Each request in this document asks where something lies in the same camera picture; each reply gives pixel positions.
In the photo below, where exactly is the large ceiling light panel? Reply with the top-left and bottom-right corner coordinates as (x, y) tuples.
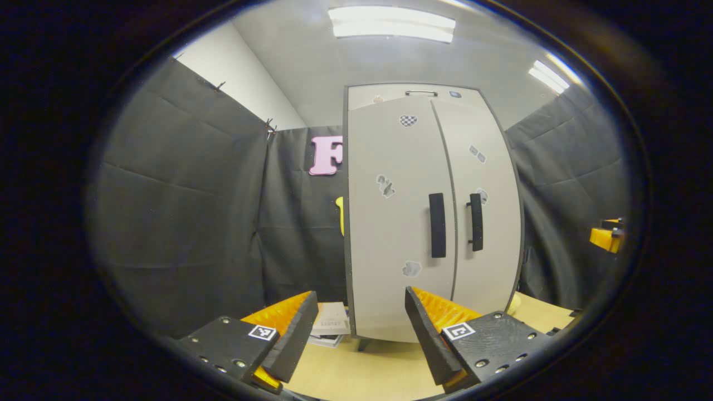
(328, 6), (456, 44)

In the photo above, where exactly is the beige cover book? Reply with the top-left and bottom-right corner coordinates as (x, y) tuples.
(311, 302), (351, 336)

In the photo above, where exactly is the small ceiling light panel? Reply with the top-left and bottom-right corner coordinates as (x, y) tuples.
(528, 60), (570, 94)

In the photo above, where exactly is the black backdrop cloth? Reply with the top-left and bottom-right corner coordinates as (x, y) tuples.
(89, 56), (627, 338)

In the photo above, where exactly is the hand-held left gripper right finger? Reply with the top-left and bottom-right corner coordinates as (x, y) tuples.
(405, 286), (558, 393)

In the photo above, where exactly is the grey shoe cabinet door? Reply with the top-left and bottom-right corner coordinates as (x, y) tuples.
(346, 96), (458, 343)
(432, 100), (522, 314)

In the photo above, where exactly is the grey shoe cabinet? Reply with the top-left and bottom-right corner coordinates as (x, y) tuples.
(343, 84), (524, 351)

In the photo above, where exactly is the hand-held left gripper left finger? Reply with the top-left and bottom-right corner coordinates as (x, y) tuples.
(178, 290), (319, 395)

